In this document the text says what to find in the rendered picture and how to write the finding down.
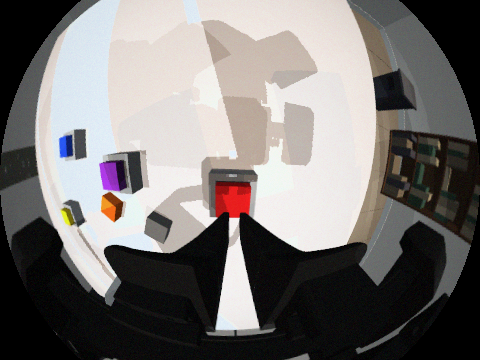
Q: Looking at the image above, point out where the red button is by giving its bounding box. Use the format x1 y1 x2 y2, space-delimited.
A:
208 168 259 217

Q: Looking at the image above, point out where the orange block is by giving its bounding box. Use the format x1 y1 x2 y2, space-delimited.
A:
100 192 123 223

